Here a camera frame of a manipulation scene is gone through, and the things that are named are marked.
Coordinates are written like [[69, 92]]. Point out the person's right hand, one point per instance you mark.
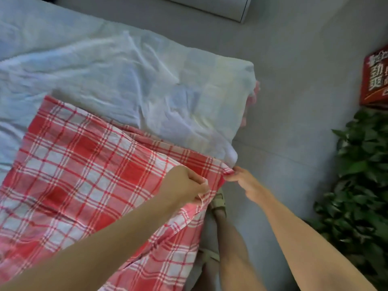
[[248, 183]]

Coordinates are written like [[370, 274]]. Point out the person's left hand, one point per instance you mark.
[[182, 186]]

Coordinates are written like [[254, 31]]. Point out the red white plaid cloth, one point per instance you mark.
[[91, 178]]

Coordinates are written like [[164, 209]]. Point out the person's left forearm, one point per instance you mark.
[[85, 251]]

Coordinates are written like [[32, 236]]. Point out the person's right forearm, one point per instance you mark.
[[309, 245]]

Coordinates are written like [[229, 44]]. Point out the person's right leg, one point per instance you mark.
[[233, 257]]

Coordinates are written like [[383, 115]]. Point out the person's leg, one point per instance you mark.
[[233, 257], [209, 278]]

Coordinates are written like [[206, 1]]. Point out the person's left leg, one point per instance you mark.
[[209, 278]]

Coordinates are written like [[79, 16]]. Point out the olive sandal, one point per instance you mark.
[[218, 200], [203, 257]]

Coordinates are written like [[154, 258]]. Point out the pink fringed bed skirt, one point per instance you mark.
[[251, 103]]

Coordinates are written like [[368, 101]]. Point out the green leafy plant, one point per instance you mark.
[[357, 197]]

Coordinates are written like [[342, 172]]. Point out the white bed sheet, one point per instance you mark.
[[133, 75]]

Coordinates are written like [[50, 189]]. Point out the red plastic item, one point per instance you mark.
[[374, 77]]

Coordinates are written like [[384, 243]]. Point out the white wardrobe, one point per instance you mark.
[[212, 6]]

